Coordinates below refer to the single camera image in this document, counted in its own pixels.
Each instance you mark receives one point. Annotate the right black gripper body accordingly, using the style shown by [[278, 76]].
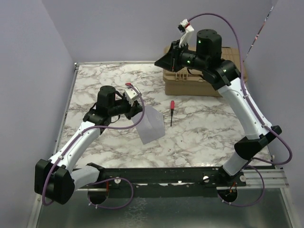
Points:
[[183, 58]]

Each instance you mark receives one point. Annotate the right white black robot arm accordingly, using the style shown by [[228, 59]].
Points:
[[224, 77]]

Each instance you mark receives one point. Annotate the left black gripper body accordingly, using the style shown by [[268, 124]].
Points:
[[129, 113]]

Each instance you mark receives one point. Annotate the red handled screwdriver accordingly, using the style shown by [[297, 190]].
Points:
[[172, 106]]

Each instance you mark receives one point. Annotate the grey envelope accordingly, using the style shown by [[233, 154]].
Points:
[[151, 127]]

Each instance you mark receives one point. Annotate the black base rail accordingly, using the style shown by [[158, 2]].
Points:
[[164, 182]]

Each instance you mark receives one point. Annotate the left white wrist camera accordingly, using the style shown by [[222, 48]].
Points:
[[132, 93]]

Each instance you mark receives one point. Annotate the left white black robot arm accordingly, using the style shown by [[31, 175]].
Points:
[[54, 178]]

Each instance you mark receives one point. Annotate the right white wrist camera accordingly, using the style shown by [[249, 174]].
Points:
[[187, 30]]

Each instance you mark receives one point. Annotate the tan plastic tool case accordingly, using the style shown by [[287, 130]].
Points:
[[184, 83]]

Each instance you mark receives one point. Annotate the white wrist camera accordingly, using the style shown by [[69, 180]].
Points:
[[132, 93], [187, 30]]

